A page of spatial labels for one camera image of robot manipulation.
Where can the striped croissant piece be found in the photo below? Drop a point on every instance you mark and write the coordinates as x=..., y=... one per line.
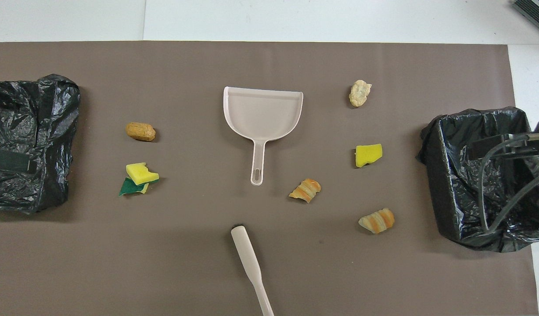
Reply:
x=377, y=220
x=305, y=190

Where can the beige hand brush black bristles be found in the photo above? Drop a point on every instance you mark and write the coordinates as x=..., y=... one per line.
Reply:
x=247, y=254

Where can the notched yellow sponge chunk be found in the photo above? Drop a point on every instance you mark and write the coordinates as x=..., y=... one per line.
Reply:
x=141, y=173

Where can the bin wrapped in black bag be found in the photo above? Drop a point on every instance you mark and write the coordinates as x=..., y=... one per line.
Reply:
x=32, y=114

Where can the plain yellow sponge piece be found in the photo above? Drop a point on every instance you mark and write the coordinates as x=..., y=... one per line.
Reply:
x=368, y=155

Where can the brown bread roll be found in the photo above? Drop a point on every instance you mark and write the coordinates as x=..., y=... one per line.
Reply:
x=140, y=131

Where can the green-backed sponge scrap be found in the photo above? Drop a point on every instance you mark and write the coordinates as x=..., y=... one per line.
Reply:
x=129, y=188

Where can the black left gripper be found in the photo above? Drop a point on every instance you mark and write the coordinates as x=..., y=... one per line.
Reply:
x=10, y=160

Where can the open bin with black liner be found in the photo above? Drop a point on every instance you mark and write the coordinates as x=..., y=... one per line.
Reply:
x=454, y=184

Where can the beige plastic dustpan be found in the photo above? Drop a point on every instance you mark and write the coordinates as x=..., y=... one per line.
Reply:
x=260, y=114

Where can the brown table mat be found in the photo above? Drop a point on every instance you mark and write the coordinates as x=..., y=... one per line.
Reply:
x=208, y=66

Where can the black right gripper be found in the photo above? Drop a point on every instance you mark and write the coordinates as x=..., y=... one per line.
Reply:
x=493, y=147

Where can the grey ribbed device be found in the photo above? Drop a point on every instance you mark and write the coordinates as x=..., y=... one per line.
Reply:
x=535, y=11

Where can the pale bread chunk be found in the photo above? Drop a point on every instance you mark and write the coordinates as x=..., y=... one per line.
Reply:
x=360, y=93

